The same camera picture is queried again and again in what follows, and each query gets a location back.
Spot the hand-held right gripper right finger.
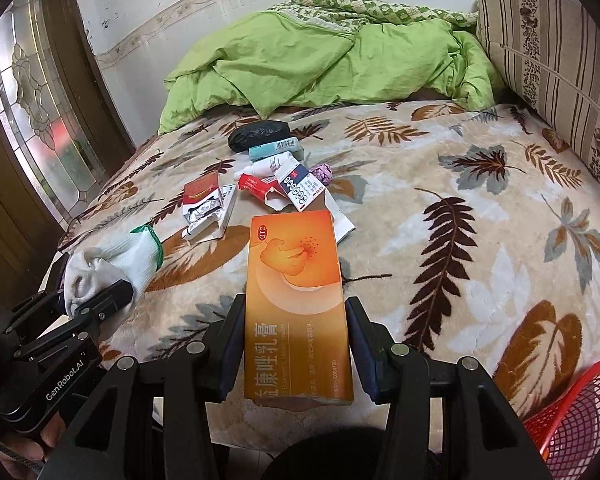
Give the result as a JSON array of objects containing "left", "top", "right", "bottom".
[{"left": 344, "top": 296, "right": 553, "bottom": 480}]

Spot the torn white carton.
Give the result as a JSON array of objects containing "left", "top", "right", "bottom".
[{"left": 181, "top": 185, "right": 239, "bottom": 241}]

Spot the wooden door with patterned glass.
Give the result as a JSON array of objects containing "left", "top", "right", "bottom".
[{"left": 0, "top": 0, "right": 137, "bottom": 306}]

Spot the white and blue medicine box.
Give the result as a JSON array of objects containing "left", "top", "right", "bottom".
[{"left": 273, "top": 163, "right": 327, "bottom": 212}]

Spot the person's left hand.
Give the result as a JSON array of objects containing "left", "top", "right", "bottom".
[{"left": 0, "top": 412, "right": 69, "bottom": 478}]

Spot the leaf printed blanket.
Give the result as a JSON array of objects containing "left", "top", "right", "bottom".
[{"left": 57, "top": 100, "right": 600, "bottom": 442}]

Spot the red ointment tube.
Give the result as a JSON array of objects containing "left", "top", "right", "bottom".
[{"left": 237, "top": 173, "right": 284, "bottom": 200}]

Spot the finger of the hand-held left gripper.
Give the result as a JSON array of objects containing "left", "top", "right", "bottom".
[
  {"left": 67, "top": 279, "right": 134, "bottom": 333},
  {"left": 10, "top": 252, "right": 72, "bottom": 322}
]

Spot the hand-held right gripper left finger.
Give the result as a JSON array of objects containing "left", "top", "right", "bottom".
[{"left": 45, "top": 294, "right": 246, "bottom": 480}]

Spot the white cotton glove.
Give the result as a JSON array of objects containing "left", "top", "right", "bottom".
[{"left": 62, "top": 224, "right": 165, "bottom": 319}]

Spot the black plastic bag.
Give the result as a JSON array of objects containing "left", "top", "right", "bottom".
[{"left": 228, "top": 120, "right": 292, "bottom": 153}]

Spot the red cigarette box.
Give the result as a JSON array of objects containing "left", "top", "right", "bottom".
[{"left": 182, "top": 170, "right": 221, "bottom": 207}]

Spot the green quilt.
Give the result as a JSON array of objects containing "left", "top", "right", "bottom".
[{"left": 157, "top": 0, "right": 506, "bottom": 136}]

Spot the torn white cardboard piece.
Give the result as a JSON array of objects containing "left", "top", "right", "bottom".
[{"left": 323, "top": 194, "right": 356, "bottom": 244}]

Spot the teal tissue packet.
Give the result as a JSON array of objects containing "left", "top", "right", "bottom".
[{"left": 248, "top": 138, "right": 305, "bottom": 162}]

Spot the striped floral cushion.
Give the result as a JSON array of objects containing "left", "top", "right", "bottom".
[{"left": 475, "top": 0, "right": 600, "bottom": 197}]

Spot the purple wrapped item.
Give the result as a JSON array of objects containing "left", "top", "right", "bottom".
[{"left": 307, "top": 162, "right": 335, "bottom": 186}]

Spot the white plastic bottle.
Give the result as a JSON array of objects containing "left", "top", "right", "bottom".
[{"left": 252, "top": 154, "right": 295, "bottom": 177}]

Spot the orange medicine box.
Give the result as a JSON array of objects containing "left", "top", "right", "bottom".
[{"left": 243, "top": 211, "right": 355, "bottom": 404}]

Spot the silver foil wrapper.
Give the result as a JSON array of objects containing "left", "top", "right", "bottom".
[{"left": 184, "top": 201, "right": 222, "bottom": 226}]

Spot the red mesh basket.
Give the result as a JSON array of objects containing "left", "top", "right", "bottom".
[{"left": 522, "top": 357, "right": 600, "bottom": 480}]

